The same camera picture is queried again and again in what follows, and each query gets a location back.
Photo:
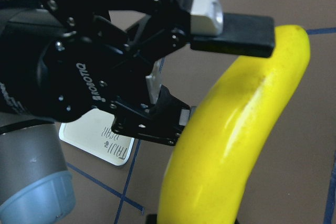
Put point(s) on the white bear tray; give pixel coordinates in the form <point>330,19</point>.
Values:
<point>92,133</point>

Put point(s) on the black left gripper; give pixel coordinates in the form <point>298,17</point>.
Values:
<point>63,58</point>

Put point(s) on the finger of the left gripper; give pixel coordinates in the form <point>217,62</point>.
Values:
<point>186,115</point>
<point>213,30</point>

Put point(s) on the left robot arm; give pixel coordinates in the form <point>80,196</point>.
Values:
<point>36,185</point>

